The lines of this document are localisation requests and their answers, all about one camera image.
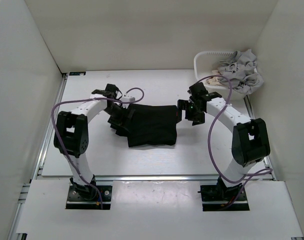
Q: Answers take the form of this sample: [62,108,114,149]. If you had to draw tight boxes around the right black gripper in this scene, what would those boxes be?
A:
[175,99,205,126]

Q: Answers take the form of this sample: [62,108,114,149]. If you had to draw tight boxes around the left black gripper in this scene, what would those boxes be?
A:
[103,104,135,133]

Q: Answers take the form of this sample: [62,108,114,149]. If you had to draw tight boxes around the black trousers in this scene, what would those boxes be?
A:
[108,103,178,148]

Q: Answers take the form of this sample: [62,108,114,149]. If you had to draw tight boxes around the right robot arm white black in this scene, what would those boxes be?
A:
[177,82,271,202]

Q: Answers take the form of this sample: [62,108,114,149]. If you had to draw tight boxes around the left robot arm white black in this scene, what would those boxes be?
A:
[51,83,136,204]

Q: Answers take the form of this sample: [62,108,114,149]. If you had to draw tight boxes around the beige crumpled garment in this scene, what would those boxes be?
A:
[204,70,224,87]

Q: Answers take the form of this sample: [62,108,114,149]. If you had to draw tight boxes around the white plastic basket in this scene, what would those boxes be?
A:
[193,51,234,100]

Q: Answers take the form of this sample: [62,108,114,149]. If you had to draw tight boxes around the grey crumpled garment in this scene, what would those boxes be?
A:
[217,49,264,95]

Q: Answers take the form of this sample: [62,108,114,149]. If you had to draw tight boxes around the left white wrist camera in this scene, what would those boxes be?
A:
[120,95,136,104]

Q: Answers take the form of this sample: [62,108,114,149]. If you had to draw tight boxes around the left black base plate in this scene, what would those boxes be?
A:
[65,185,113,210]

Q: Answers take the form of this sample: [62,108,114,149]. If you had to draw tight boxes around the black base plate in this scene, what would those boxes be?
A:
[65,185,113,210]
[198,185,250,212]

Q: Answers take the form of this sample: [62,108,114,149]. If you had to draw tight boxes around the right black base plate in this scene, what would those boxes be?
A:
[198,185,250,212]

